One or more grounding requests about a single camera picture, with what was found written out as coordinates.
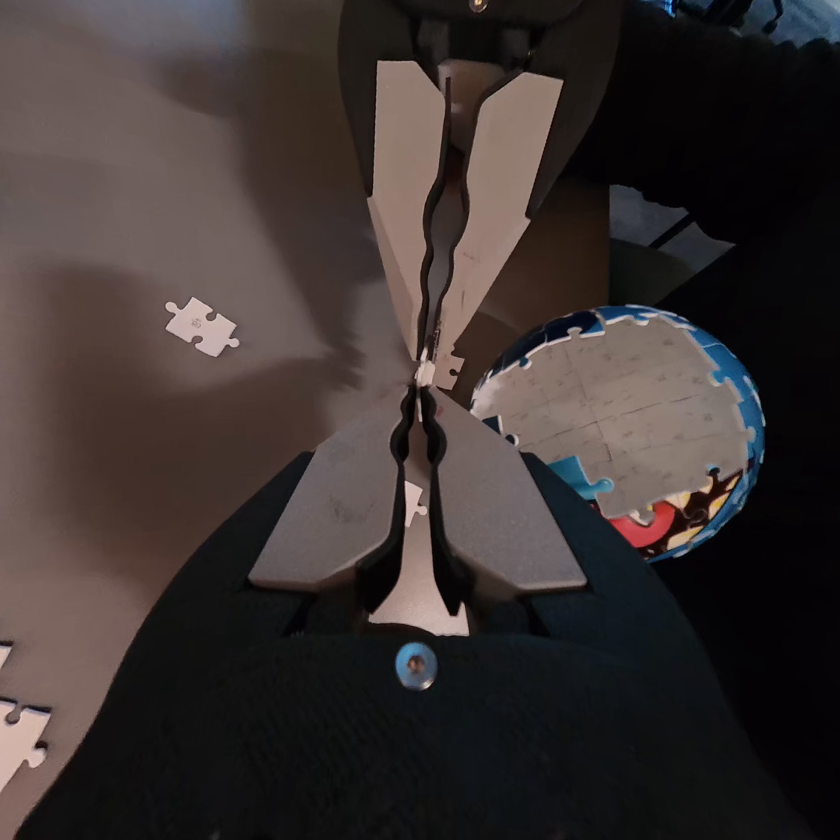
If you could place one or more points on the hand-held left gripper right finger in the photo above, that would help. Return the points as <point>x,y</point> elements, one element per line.
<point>505,518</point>

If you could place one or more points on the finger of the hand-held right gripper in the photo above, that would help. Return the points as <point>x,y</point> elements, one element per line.
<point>400,164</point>
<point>512,164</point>

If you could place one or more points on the blue puzzle ball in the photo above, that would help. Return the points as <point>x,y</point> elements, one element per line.
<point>623,407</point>

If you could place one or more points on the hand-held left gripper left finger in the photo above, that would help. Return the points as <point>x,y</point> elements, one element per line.
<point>328,518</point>

